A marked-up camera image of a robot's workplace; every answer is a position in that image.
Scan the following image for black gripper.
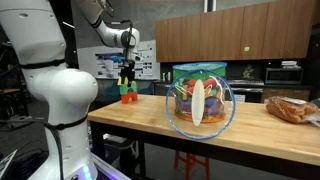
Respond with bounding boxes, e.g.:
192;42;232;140
120;60;135;82

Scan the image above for yellow-green foam block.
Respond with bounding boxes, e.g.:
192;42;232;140
117;77;129;86

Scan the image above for green foam arch block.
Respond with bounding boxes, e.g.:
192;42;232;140
120;81;137;95

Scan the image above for red foam arch block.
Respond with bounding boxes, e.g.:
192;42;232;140
121;92;138;104

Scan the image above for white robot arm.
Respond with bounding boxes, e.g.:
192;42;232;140
0;0;98;180

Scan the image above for clear bag of blocks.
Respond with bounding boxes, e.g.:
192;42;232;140
170;62;227;125

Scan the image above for blue-rimmed clear bag lid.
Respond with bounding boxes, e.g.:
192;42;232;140
165;69;236;140

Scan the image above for bag of hot dog buns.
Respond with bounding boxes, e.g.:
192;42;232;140
266;96;319;124

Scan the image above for red stool under table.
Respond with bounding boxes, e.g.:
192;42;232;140
174;150;210;180

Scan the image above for black stove range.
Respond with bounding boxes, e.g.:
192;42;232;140
228;79;264;103

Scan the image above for black microwave oven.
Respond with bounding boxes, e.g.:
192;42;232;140
265;68;303;85

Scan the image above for wooden upper cabinets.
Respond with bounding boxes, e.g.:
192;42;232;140
155;0;319;62

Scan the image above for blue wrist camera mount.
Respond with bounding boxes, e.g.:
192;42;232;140
109;56;125;62

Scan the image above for wall poster board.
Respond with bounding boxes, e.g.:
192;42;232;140
77;40;160;80

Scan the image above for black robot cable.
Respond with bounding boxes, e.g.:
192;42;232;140
0;118;88;180

